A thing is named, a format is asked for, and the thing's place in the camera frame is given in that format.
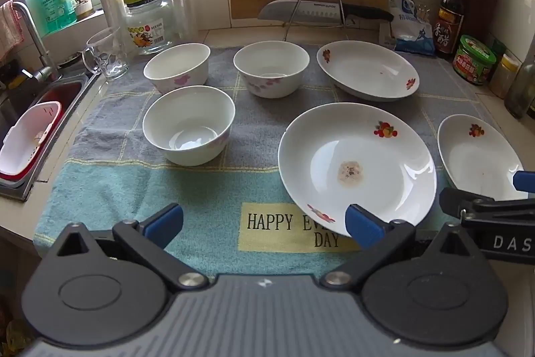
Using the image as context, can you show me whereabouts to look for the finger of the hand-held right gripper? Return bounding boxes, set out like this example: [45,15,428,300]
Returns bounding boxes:
[439,187,535,220]
[513,170,535,193]

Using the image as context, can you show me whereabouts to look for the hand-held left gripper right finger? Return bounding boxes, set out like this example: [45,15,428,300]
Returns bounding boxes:
[321,204,481,291]

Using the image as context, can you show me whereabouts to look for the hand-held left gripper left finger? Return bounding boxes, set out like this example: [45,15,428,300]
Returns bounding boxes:
[54,203,210,293]

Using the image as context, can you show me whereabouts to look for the small white fruit-print plate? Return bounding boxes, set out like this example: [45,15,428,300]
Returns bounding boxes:
[437,114,528,202]

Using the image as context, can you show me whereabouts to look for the large white fruit-print plate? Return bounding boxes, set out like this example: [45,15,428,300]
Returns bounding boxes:
[278,103,438,238]

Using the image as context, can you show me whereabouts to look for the white bowl pink flowers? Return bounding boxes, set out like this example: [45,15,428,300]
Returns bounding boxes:
[142,86,236,166]
[233,41,310,98]
[143,43,211,94]

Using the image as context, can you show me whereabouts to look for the white flower-print plate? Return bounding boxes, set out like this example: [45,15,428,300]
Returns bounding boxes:
[316,40,420,102]

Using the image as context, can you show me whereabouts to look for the grey and teal checked towel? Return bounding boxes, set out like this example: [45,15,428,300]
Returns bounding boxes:
[33,45,515,278]

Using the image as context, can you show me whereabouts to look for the clear glass bottle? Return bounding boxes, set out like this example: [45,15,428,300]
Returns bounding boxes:
[504,48,535,119]

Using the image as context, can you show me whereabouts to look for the small yellow-lid spice jar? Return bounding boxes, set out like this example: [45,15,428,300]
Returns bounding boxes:
[489,54,522,99]

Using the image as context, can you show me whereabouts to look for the green lidded sauce jar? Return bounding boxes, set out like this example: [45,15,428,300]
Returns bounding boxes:
[453,35,497,86]

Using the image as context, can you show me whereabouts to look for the stainless steel sink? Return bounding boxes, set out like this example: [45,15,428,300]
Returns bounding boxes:
[0,68,101,202]

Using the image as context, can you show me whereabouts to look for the white plastic colander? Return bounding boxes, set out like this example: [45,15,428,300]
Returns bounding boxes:
[0,101,63,178]

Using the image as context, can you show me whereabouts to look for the red plastic basin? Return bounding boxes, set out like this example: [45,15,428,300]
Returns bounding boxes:
[0,81,82,188]

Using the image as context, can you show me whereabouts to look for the dark soy sauce bottle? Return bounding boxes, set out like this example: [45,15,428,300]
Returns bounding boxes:
[436,0,466,59]

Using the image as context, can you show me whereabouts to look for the clear glass mug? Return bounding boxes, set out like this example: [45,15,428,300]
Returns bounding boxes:
[81,26,129,80]

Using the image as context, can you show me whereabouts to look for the white and blue salt bag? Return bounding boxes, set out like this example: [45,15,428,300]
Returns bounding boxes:
[378,0,437,56]

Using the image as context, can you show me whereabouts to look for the glass jar yellow-black lid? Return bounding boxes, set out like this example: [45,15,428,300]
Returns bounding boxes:
[123,0,174,56]

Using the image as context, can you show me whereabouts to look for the metal faucet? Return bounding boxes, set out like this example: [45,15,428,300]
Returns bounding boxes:
[12,1,59,82]

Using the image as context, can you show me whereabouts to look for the small potted plant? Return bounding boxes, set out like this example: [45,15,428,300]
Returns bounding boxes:
[71,0,93,21]

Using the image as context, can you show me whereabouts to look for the pink hanging cloth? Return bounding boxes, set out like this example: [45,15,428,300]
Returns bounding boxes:
[0,0,25,52]

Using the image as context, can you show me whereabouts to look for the kitchen knife black handle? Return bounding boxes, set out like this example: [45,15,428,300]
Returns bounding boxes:
[257,0,395,27]

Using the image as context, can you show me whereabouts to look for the metal wire rack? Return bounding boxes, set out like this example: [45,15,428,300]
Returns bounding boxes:
[283,0,352,42]

